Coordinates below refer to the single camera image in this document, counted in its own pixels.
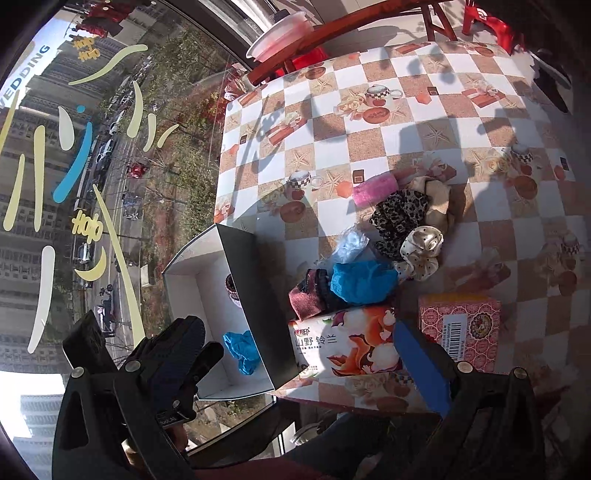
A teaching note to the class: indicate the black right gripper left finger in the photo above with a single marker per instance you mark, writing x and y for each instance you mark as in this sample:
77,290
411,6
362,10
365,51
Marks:
105,429

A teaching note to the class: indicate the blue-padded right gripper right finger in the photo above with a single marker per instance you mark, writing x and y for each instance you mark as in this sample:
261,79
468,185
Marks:
489,426

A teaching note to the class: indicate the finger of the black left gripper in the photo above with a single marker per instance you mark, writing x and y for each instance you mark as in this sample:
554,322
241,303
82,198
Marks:
168,367

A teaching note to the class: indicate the dark knitted wool hat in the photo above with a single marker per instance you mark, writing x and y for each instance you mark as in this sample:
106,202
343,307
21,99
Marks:
313,296

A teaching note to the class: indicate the cream polka dot scrunchie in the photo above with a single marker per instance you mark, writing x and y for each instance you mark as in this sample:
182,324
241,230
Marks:
419,252

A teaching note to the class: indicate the blue mesh cloth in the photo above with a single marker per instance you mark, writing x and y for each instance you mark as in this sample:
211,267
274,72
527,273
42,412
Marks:
364,282

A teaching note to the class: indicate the leopard print scrunchie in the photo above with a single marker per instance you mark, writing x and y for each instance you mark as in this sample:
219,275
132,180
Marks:
396,217

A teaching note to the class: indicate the tan beige cloth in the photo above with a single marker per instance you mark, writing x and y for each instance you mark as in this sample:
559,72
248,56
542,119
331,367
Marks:
438,213

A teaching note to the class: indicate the white cardboard storage box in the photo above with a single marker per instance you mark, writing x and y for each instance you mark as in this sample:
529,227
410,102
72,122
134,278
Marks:
217,277

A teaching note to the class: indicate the red patterned paper box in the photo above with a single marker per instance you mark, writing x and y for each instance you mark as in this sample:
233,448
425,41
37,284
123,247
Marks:
465,325

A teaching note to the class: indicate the floral tissue pack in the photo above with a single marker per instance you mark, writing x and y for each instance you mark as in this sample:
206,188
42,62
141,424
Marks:
353,342

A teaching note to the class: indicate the clear plastic bag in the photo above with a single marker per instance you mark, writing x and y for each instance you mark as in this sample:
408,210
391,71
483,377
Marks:
350,246

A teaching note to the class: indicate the patterned checkered tablecloth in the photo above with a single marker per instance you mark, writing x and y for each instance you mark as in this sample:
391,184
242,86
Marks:
293,149

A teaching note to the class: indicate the pink plastic basin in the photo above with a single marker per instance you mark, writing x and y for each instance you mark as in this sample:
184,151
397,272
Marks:
289,29

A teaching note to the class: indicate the red plastic stool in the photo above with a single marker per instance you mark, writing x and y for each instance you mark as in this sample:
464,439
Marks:
506,36

